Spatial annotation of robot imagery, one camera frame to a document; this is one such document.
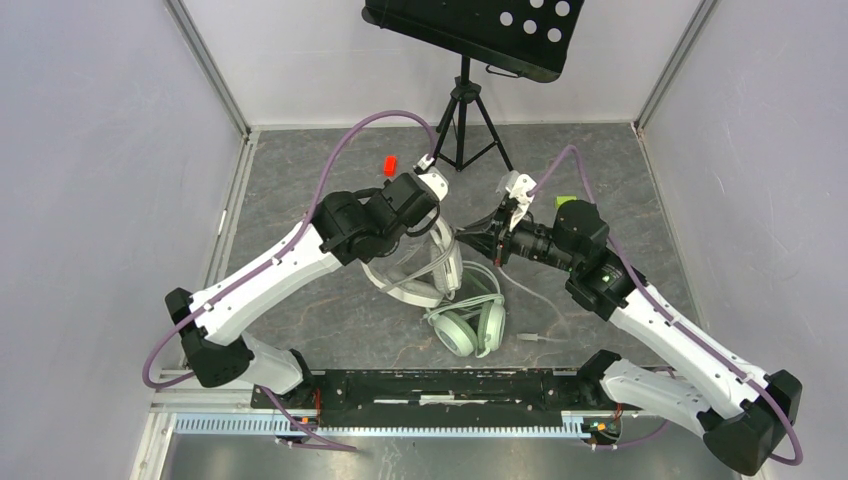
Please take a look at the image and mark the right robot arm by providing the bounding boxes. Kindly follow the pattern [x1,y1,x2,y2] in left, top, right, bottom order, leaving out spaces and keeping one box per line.
[457,200,803,476]

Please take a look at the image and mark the black music stand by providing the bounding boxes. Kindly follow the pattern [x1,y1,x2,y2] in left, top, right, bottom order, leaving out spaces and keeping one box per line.
[361,0,584,171]

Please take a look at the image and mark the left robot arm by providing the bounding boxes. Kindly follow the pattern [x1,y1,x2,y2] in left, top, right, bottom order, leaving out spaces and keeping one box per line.
[165,169,449,408]

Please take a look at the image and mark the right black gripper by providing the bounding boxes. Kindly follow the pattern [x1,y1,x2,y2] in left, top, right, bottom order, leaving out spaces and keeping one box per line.
[454,199,580,273]

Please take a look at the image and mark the green small block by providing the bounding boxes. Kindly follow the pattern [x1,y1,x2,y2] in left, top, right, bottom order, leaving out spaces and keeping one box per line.
[555,195,578,208]

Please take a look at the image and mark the white headphone cable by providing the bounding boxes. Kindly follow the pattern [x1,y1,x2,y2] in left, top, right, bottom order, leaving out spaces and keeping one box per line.
[370,225,571,344]

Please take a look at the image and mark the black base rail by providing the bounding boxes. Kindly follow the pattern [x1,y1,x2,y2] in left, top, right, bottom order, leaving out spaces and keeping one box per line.
[278,368,629,428]

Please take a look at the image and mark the white grey headphones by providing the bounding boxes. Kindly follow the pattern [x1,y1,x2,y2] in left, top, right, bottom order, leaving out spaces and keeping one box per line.
[361,218,463,308]

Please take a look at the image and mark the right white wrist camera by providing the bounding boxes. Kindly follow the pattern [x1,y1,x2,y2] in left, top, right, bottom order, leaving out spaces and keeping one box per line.
[496,170,537,229]

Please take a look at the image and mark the red small block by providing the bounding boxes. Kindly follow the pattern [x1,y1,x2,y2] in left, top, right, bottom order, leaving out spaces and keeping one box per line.
[382,155,398,178]

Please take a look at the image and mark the green headphones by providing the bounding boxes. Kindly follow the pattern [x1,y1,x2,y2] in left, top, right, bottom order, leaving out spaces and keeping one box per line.
[424,261,506,358]

